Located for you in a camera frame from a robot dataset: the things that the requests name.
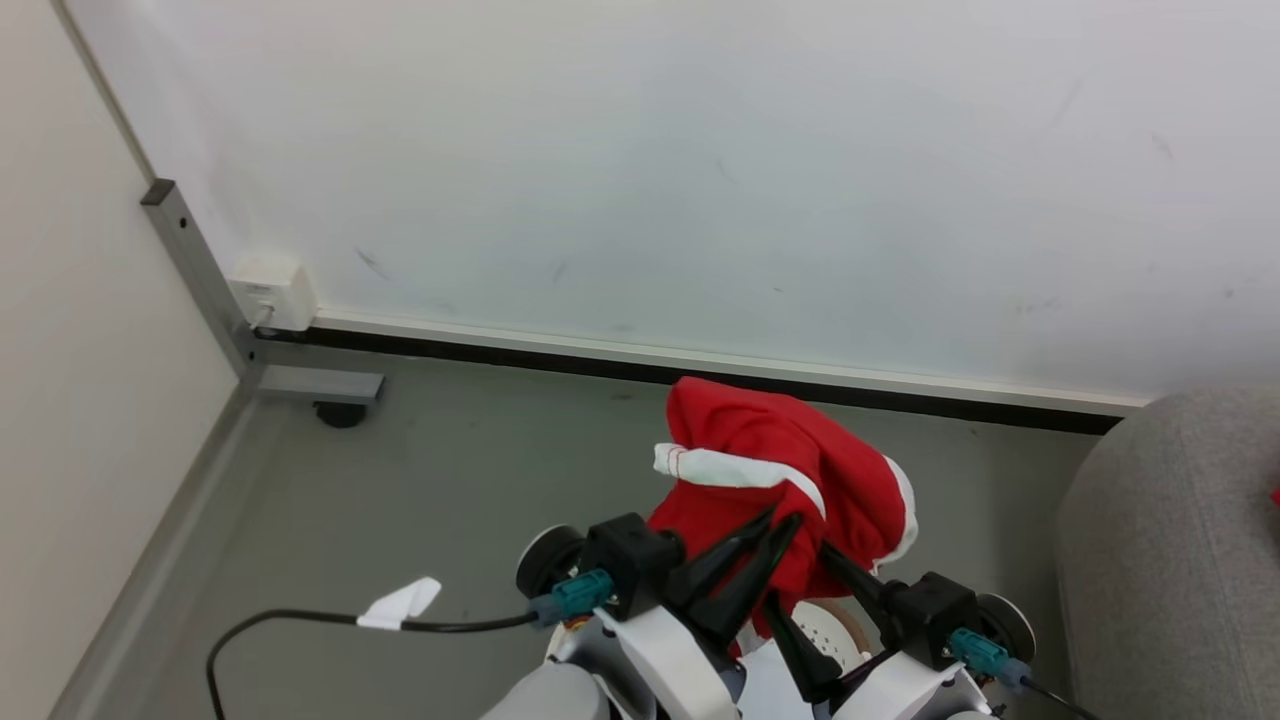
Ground white paper cable tag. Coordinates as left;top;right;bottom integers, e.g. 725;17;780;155
355;577;443;632

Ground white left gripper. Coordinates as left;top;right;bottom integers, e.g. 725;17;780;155
548;508;804;720

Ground white laundry basket brown rim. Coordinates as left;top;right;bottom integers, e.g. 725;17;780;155
742;598;873;720

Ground white and black baseboard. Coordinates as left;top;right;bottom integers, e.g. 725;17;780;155
250;308;1153;437

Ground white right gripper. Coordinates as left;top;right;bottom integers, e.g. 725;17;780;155
763;541;993;720

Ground white wall socket box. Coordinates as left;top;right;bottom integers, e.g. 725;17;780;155
227;253;319;333

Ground grey aluminium frame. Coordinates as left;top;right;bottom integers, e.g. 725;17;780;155
140;178;386;406

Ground red and white garment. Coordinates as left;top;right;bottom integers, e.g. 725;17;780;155
647;376;920;663

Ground grey fabric sofa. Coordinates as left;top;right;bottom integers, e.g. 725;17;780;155
1054;388;1280;720

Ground black cable with teal plug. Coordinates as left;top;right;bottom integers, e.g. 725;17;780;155
205;568;617;720
948;627;1103;720

